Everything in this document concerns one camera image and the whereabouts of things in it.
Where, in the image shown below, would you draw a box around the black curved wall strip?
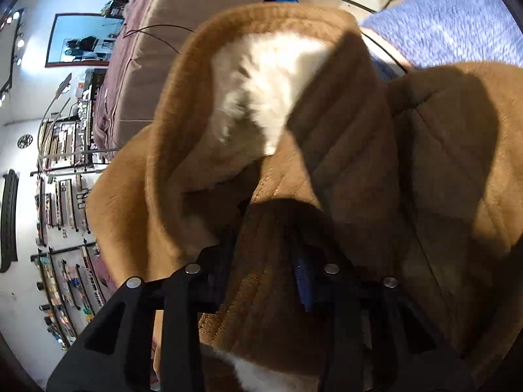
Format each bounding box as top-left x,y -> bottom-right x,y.
0,169 -> 19,274

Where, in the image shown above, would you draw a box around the framed wall mirror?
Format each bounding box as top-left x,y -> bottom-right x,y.
45,13 -> 125,68

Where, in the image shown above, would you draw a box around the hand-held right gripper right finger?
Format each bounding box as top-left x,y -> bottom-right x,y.
292,237 -> 477,392

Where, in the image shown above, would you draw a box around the brown coat with white fleece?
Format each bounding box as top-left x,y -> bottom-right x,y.
86,2 -> 523,392

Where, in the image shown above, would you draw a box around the blue woven blanket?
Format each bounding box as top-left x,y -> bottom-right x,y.
360,0 -> 523,70

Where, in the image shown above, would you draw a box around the ceiling track lights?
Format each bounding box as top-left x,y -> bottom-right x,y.
0,7 -> 26,104

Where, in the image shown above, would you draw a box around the thin black cable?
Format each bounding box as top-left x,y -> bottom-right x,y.
122,24 -> 197,56

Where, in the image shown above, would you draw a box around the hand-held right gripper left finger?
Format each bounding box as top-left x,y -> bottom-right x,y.
46,208 -> 247,392

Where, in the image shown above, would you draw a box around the metal shelf rack with goods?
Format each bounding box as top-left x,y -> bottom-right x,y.
29,69 -> 120,350

